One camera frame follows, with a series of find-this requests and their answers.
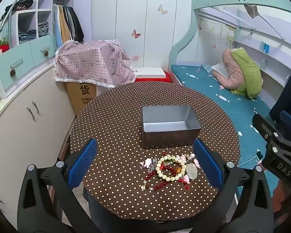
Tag pink rabbit charm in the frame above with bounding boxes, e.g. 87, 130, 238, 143
139, 158, 152, 170

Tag white shelf unit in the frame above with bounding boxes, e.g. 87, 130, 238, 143
1, 0, 81, 47

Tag red knot tassel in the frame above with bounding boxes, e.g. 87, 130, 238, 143
179, 174, 191, 190

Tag white flat box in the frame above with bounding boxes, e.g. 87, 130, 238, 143
131, 67, 166, 79

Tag red mat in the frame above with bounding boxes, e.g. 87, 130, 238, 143
134, 71, 173, 84

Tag white bead bracelet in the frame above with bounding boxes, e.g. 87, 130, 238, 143
156, 156, 187, 181

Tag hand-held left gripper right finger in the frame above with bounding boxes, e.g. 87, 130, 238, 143
193, 138, 275, 233

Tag red bead bracelet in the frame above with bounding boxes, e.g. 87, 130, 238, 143
141, 166, 183, 191

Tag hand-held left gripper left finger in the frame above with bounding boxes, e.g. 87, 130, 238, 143
17, 138, 105, 233

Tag folded jeans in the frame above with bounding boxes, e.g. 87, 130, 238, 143
18, 30, 37, 45

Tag grey metal tin box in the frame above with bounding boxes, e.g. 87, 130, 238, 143
142, 105, 202, 150

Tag brown polka dot tablecloth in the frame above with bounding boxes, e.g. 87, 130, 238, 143
70, 81, 240, 222

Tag brown hanging cloth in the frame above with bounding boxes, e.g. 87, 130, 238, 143
243, 3, 259, 19

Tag pale jade pendant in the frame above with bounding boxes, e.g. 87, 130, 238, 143
186, 163, 198, 180

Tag pink and green quilt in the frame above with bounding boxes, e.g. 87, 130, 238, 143
211, 47, 265, 100

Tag hanging clothes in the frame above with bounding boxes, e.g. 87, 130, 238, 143
52, 3, 85, 51

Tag grey curved metal pipe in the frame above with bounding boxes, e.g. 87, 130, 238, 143
0, 0, 31, 33

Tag teal drawer unit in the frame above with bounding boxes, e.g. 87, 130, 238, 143
0, 33, 58, 96

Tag red plush toy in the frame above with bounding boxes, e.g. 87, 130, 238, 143
0, 37, 10, 54

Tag white charging cable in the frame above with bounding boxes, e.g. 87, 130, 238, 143
238, 158, 257, 168

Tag pink checkered cloth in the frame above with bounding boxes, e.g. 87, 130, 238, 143
54, 39, 137, 88

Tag dark clothes pile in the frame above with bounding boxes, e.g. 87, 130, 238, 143
3, 0, 34, 15

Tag teal mattress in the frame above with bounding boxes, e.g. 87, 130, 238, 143
170, 64, 283, 197

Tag folded grey clothes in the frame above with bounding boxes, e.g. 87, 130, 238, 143
37, 21, 49, 37

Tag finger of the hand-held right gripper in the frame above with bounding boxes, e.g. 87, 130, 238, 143
252, 114, 280, 140
280, 110, 291, 129

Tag cardboard box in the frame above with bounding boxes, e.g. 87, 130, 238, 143
65, 81, 97, 117

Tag person's right hand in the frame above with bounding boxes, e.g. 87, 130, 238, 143
274, 182, 291, 214

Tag white cabinet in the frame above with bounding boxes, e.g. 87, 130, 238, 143
0, 60, 77, 215

